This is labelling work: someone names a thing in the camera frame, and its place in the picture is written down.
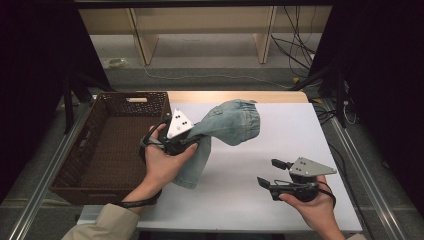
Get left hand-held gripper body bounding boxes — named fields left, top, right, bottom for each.
left=157, top=107, right=202, bottom=157

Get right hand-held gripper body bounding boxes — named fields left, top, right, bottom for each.
left=269, top=156, right=338, bottom=203

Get light blue jeans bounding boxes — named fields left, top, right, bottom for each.
left=172, top=98, right=262, bottom=191

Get brown woven basket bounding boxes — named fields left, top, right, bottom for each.
left=49, top=91, right=173, bottom=206

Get person's right hand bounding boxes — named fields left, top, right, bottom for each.
left=278, top=175, right=340, bottom=232

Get person's left hand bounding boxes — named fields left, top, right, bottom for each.
left=143, top=123, right=200, bottom=202

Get white board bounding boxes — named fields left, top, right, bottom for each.
left=76, top=102, right=363, bottom=233

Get crumpled clear plastic scrap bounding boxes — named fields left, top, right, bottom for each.
left=105, top=57, right=129, bottom=69

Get black metal stand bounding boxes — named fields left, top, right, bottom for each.
left=289, top=64, right=351, bottom=129
left=61, top=64, right=113, bottom=135

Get beige wooden shelf unit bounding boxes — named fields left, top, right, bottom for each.
left=78, top=5, right=333, bottom=66

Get aluminium rail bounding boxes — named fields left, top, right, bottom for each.
left=320, top=99, right=408, bottom=240
left=7, top=99, right=98, bottom=240

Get white floor cable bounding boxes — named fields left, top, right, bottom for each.
left=142, top=65, right=295, bottom=90

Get bundle of black cables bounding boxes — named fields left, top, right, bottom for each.
left=270, top=5, right=317, bottom=78

